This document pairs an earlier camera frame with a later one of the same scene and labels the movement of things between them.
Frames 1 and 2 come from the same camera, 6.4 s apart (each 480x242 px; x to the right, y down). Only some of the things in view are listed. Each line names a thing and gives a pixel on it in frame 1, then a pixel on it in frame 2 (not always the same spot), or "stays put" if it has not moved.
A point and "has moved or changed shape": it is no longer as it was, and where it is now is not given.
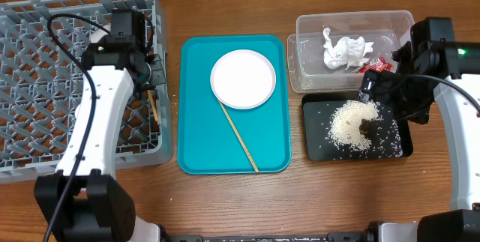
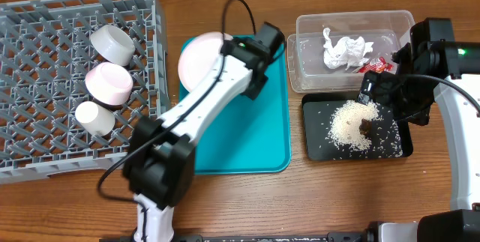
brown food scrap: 366,127 stays put
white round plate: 243,79 has moved or changed shape
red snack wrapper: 379,64 stays put
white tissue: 345,51 stays put
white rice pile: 345,122 stays put
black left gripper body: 158,76 → 257,88
